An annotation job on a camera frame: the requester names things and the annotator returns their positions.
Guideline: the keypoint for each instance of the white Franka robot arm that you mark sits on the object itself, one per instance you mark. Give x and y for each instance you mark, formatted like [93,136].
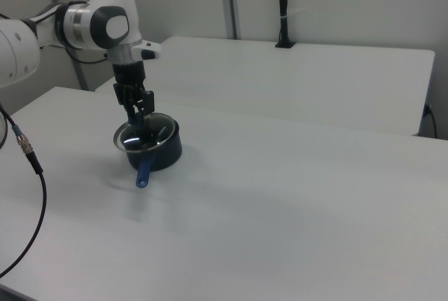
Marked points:
[112,7]

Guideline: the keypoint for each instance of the white side table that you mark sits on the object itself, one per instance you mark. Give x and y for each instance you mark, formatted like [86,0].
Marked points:
[297,80]

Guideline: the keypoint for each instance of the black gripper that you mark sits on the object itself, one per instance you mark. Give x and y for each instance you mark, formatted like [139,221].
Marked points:
[129,77]

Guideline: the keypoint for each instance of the black clamped pole white tie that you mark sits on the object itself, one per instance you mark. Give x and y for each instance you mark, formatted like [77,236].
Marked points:
[283,0]

